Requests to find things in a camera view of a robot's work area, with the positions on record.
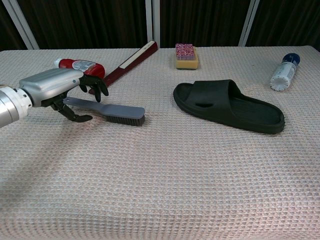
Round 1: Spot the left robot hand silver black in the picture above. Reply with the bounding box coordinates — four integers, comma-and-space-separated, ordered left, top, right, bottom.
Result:
18, 67, 110, 123

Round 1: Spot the grey brush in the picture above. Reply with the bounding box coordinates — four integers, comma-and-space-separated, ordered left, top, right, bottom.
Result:
62, 96, 146, 127

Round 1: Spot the black slipper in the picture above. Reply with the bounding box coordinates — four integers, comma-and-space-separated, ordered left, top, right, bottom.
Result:
172, 79, 286, 135

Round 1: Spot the red bottle white cap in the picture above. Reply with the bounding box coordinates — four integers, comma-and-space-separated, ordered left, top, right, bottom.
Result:
54, 58, 106, 79

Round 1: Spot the dark green curtain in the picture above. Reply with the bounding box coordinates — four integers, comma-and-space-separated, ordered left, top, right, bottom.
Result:
0, 0, 320, 52

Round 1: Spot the dark red folded fan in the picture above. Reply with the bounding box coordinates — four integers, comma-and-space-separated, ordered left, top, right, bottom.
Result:
102, 41, 159, 88

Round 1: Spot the yellow sponge pink patterned top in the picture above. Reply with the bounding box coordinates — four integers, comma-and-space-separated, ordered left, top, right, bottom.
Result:
175, 43, 200, 71

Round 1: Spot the beige waffle table cloth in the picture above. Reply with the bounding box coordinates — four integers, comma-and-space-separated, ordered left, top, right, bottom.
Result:
0, 44, 320, 240

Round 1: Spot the white spray can blue cap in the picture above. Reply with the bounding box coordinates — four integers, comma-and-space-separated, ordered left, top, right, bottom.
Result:
269, 52, 301, 92

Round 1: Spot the white frame post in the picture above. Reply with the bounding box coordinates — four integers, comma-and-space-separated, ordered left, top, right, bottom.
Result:
145, 0, 161, 49
238, 0, 261, 48
4, 0, 40, 50

